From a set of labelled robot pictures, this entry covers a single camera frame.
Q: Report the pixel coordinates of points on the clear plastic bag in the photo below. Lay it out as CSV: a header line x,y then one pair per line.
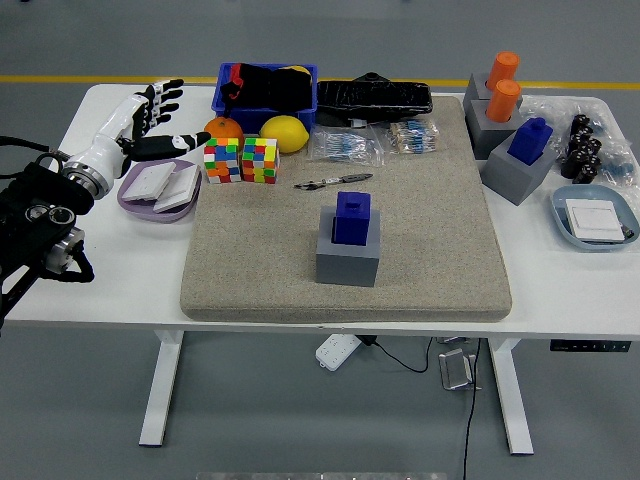
x,y
620,165

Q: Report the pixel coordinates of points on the yellow lemon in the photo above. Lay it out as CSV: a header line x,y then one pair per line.
x,y
282,134

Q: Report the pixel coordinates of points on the colourful puzzle cube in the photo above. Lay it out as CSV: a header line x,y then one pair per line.
x,y
222,160
260,160

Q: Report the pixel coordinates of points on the black cloth bag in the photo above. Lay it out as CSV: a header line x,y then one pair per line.
x,y
280,90

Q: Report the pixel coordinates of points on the blue plastic bin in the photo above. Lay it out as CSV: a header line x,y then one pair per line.
x,y
250,117

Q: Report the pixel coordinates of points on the grey-brown mat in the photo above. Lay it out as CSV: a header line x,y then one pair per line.
x,y
260,260

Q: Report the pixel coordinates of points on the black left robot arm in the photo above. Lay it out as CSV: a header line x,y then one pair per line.
x,y
30,215

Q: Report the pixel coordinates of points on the black wrapped keyboard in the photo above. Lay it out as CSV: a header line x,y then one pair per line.
x,y
375,97

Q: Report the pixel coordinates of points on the orange cylinder seal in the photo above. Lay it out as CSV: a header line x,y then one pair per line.
x,y
502,67
502,100

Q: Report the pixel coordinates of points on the silver metal bracket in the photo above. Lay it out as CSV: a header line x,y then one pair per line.
x,y
455,370

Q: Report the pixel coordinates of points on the blue square seal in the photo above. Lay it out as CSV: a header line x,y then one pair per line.
x,y
352,225
530,142

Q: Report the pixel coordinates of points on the cluster of black capacitors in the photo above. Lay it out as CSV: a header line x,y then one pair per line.
x,y
580,160

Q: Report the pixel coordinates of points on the white power strip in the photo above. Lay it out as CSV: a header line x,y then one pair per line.
x,y
335,352

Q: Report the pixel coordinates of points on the black table control panel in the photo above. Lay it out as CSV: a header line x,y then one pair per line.
x,y
590,346

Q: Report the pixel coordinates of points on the purple plate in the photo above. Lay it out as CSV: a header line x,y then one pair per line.
x,y
150,214

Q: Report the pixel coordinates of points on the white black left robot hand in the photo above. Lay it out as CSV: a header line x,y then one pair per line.
x,y
112,137

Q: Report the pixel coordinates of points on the orange fruit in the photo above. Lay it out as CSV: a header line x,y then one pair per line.
x,y
222,127

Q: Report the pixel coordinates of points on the small black plug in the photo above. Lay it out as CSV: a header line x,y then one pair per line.
x,y
626,232

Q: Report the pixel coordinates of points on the bag of blue resistors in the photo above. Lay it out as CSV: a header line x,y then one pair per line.
x,y
345,147

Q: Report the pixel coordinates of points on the grey utility knife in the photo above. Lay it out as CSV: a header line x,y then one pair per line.
x,y
350,177

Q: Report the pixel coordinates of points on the white table leg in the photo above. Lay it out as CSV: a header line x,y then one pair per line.
x,y
510,400
160,390

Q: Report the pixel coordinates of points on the grey seal holder block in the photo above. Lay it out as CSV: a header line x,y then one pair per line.
x,y
482,135
510,180
345,267
475,90

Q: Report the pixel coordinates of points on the bag of tan resistors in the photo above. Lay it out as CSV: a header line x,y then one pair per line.
x,y
412,136

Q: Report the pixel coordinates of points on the white switch panel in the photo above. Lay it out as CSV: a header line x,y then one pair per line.
x,y
177,192
147,181
595,220

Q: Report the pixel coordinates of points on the yellow item in bin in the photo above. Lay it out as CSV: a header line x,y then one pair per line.
x,y
299,68

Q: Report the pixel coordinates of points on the light blue plate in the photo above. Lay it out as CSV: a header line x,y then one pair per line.
x,y
562,220

